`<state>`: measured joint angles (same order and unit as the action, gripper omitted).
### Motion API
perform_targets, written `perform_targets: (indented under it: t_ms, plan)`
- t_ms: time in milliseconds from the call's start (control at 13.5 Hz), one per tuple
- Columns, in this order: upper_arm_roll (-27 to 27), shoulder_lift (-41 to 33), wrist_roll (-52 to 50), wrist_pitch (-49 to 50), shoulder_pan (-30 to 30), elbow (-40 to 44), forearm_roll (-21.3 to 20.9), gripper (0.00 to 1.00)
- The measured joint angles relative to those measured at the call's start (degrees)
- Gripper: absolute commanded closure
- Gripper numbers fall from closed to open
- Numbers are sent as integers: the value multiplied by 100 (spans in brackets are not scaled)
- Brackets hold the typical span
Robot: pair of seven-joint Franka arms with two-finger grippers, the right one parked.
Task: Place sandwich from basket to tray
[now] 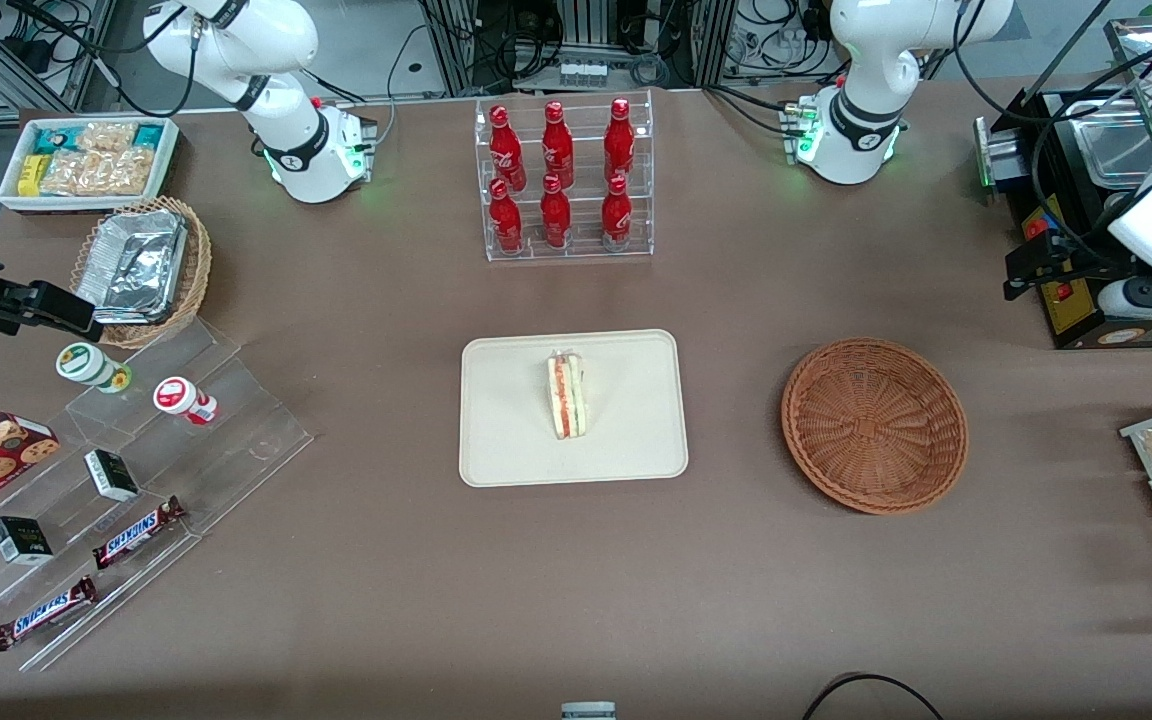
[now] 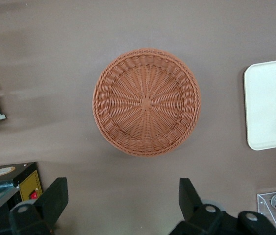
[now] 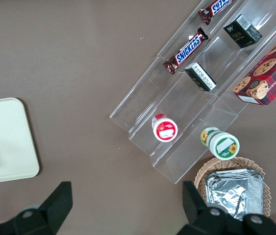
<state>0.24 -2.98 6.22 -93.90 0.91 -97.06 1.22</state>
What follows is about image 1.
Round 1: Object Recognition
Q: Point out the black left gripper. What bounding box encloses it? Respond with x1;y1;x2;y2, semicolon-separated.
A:
1003;235;1137;301

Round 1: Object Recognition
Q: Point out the triangular sandwich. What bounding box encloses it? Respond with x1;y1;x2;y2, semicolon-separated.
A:
547;350;589;441

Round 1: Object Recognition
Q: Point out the aluminium foil tray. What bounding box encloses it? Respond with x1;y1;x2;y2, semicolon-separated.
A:
76;210;187;323

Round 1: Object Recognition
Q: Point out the small tan wicker basket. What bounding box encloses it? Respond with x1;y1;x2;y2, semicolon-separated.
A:
71;196;212;349

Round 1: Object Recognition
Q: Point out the large brown wicker basket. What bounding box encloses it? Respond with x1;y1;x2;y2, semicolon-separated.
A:
781;338;969;516

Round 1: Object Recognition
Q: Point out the beige plastic tray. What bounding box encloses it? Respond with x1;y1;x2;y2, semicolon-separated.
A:
459;329;689;489

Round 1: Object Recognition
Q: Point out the black food warmer machine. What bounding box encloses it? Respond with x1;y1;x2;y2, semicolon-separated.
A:
1011;15;1152;351

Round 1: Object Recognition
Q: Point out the green lid yogurt cup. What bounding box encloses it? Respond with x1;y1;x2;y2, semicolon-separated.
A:
56;342;133;394

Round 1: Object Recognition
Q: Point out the white rectangular snack bin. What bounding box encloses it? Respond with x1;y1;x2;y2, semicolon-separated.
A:
0;117;180;214

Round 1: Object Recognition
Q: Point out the silver box with green light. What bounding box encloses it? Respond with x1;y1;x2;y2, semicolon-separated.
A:
974;115;1027;191

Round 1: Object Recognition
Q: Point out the steel warmer pan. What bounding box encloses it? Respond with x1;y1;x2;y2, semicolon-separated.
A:
1076;100;1152;188

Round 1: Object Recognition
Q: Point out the large clear snack bag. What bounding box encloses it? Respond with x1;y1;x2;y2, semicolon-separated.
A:
41;148;157;196

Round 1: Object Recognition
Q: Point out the red lid yogurt cup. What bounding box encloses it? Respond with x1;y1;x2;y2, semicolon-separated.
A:
153;376;219;426

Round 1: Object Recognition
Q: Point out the small black box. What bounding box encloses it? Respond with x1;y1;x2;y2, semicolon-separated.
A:
0;516;54;566
84;449;140;503

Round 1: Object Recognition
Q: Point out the clear cracker packet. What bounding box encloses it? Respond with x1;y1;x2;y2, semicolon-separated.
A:
76;122;137;156

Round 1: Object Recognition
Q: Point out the clear acrylic stepped display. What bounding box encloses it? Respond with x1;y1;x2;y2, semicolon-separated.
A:
0;318;315;673

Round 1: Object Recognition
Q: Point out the brown Snickers bar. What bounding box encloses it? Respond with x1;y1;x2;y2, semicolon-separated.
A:
92;496;187;571
0;576;99;652

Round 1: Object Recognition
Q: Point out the red cola bottle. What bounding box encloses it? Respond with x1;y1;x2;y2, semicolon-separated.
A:
540;174;572;249
541;101;575;189
489;105;525;191
604;98;635;183
489;178;524;253
601;176;633;251

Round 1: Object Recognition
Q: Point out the clear acrylic bottle rack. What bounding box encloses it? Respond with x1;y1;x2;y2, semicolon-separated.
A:
474;90;655;263

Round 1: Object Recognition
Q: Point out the black looped cable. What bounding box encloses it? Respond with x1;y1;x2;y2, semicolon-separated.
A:
801;673;947;720

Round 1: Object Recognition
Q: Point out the aluminium frame rack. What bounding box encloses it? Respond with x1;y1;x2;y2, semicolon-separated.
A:
421;0;737;96

